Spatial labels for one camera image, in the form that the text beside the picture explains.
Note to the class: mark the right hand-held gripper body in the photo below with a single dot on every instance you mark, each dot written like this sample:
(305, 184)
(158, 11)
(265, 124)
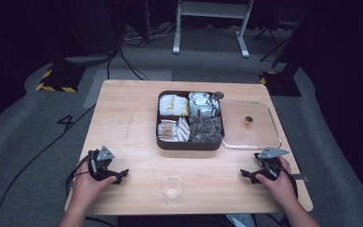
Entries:
(270, 159)

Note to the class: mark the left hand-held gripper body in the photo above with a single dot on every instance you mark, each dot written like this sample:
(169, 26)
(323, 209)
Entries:
(100, 164)

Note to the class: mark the person's right hand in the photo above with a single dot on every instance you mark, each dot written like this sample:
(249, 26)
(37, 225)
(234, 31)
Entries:
(277, 186)

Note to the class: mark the person's left hand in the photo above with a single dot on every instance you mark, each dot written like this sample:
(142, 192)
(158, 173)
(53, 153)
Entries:
(86, 186)

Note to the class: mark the clear box lid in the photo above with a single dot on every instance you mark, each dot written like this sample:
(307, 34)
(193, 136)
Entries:
(252, 132)

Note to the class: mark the person's light blue clothing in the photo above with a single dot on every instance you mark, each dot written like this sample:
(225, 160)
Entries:
(240, 220)

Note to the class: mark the clear plastic cup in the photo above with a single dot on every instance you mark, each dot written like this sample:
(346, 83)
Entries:
(172, 189)

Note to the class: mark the pile of dark grey packets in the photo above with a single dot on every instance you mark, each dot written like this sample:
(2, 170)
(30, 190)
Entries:
(206, 129)

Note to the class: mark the pile of clear wrapped packets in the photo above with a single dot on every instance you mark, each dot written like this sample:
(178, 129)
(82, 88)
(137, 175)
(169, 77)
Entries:
(167, 130)

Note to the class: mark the brown compartment box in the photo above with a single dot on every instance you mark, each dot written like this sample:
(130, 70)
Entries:
(189, 145)

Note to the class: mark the pile of white sachets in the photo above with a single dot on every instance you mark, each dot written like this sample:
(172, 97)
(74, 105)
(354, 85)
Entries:
(183, 129)

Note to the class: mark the black yellow striped stand base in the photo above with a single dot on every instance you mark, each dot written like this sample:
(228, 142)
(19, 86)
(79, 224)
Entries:
(280, 83)
(60, 78)

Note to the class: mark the pile of silver packets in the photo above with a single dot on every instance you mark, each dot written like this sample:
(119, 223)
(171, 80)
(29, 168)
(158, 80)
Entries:
(203, 106)

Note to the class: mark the small round grey capsule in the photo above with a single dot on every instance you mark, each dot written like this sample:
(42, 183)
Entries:
(218, 95)

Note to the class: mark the pile of white yellow packets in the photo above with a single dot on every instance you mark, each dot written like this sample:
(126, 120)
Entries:
(174, 105)

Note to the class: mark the black tripod stand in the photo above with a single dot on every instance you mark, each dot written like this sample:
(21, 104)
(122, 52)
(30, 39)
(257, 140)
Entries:
(274, 41)

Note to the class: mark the white metal table frame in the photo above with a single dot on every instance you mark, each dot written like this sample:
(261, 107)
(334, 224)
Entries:
(214, 9)

